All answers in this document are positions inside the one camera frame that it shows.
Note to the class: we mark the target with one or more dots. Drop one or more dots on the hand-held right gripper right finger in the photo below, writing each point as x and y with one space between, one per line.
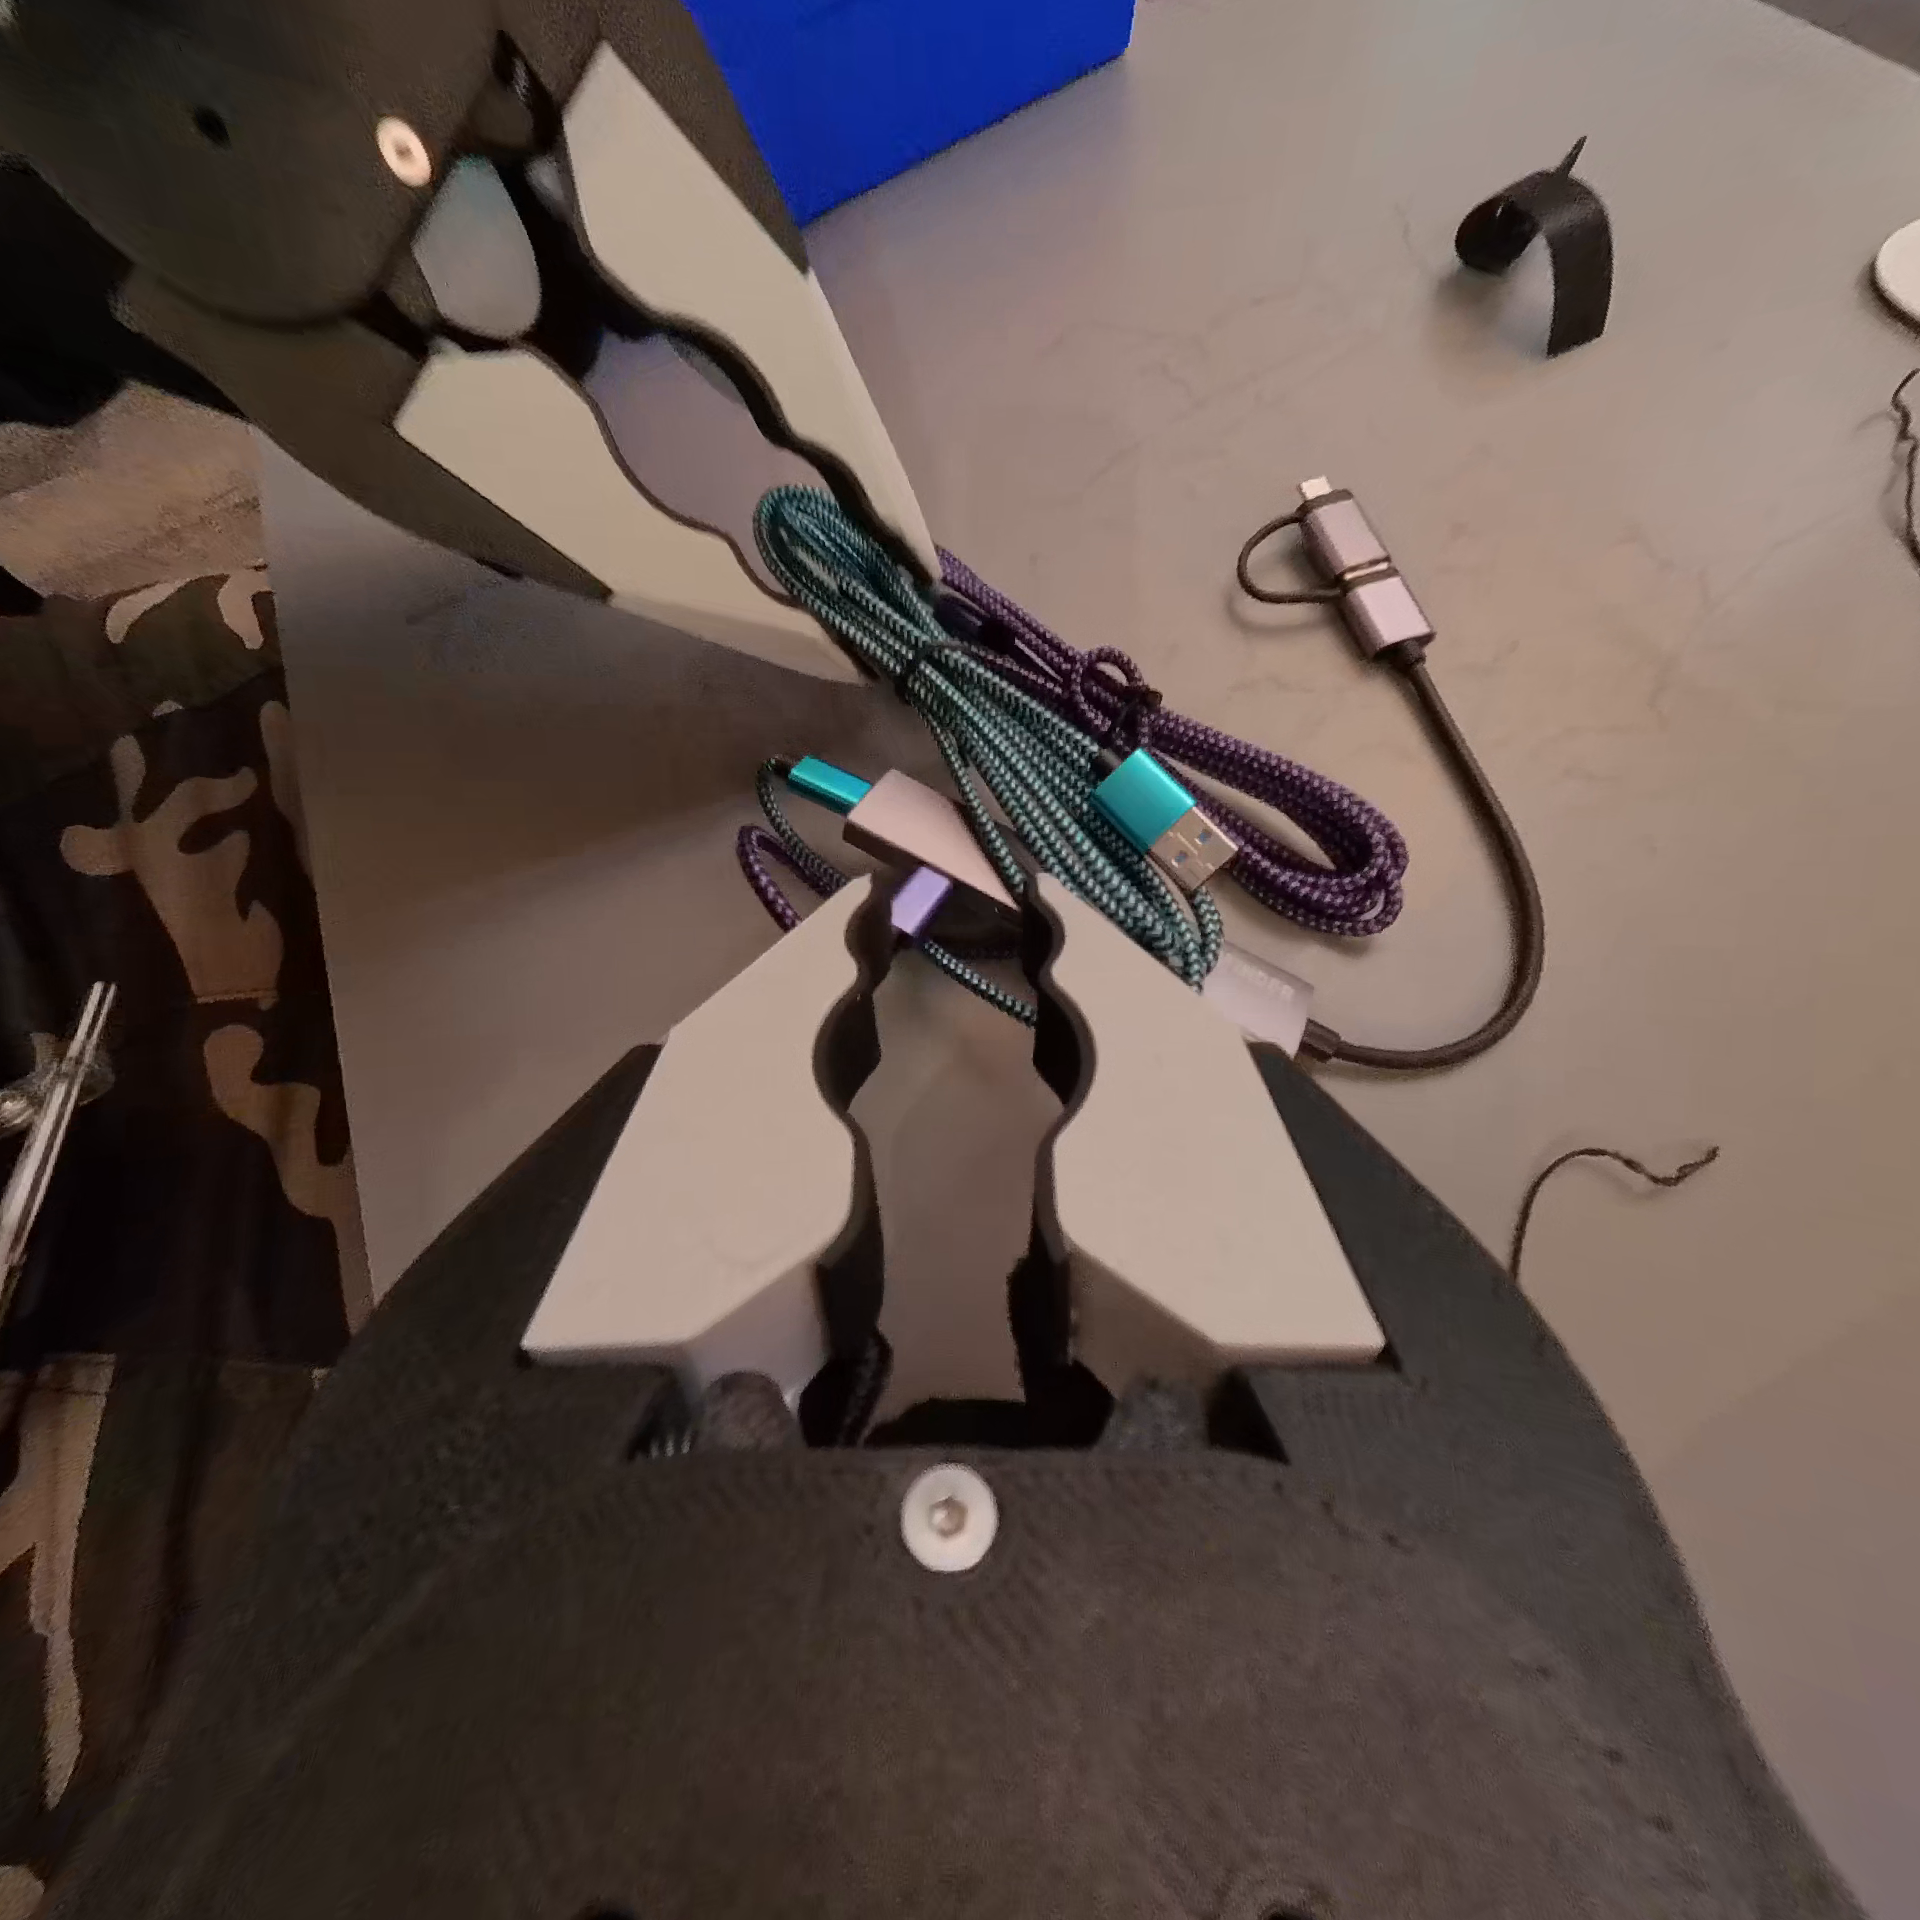
1201 1199

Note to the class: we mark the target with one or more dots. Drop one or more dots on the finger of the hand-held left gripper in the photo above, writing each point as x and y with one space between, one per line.
510 434
707 226

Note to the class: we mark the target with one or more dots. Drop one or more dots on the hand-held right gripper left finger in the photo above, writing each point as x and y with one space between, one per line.
707 1199

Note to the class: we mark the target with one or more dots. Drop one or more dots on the plain blue plastic bin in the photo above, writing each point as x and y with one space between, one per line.
902 92

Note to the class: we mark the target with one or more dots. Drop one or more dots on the black thread scrap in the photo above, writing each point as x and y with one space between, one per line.
1592 1153
1908 519

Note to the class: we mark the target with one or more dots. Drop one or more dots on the person's camouflage trousers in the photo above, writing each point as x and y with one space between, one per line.
164 780

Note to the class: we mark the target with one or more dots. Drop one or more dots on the silver metal lever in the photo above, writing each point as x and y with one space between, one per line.
55 1112

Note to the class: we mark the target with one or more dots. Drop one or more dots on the white stand with clear arms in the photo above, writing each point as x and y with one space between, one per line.
1904 270

